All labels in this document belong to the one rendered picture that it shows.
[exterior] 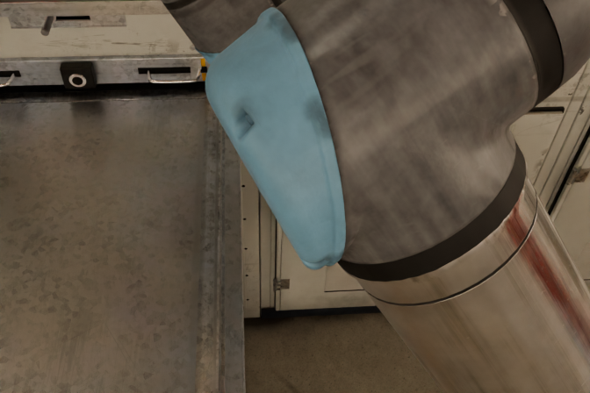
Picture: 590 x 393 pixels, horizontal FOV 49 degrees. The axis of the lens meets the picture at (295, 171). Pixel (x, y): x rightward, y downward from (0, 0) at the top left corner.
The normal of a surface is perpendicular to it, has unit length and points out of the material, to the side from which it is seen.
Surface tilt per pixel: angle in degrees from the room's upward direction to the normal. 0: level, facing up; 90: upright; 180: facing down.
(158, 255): 0
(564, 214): 90
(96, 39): 90
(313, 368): 0
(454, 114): 72
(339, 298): 90
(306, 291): 90
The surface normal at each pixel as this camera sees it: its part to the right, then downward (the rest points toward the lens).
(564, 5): 0.31, 0.29
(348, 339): 0.04, -0.69
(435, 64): 0.12, 0.14
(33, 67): 0.08, 0.72
